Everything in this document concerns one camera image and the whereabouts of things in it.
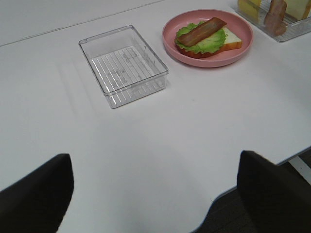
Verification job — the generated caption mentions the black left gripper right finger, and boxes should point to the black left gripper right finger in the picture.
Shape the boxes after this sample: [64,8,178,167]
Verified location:
[237,150,311,233]

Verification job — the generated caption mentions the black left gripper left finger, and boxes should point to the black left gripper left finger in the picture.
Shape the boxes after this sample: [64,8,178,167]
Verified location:
[0,154,74,233]

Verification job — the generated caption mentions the bread slice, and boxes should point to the bread slice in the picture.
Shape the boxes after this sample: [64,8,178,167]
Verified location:
[177,27,242,59]

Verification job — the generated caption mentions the green lettuce leaf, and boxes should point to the green lettuce leaf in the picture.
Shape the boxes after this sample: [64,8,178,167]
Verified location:
[174,21,226,55]

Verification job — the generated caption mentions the yellow cheese slice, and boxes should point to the yellow cheese slice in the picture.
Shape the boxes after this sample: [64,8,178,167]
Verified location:
[238,0,261,22]

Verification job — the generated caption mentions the clear plastic tray left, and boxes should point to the clear plastic tray left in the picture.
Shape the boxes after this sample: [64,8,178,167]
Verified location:
[79,25,169,109]

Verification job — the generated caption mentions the clear plastic tray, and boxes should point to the clear plastic tray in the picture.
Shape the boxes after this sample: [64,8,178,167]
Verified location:
[236,0,311,42]
[79,25,169,109]

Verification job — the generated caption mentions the clear plastic tray right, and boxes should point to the clear plastic tray right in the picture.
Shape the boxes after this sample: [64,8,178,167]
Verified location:
[236,0,311,42]

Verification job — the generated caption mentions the pink round plate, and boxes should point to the pink round plate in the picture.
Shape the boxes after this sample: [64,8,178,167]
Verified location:
[162,9,253,68]

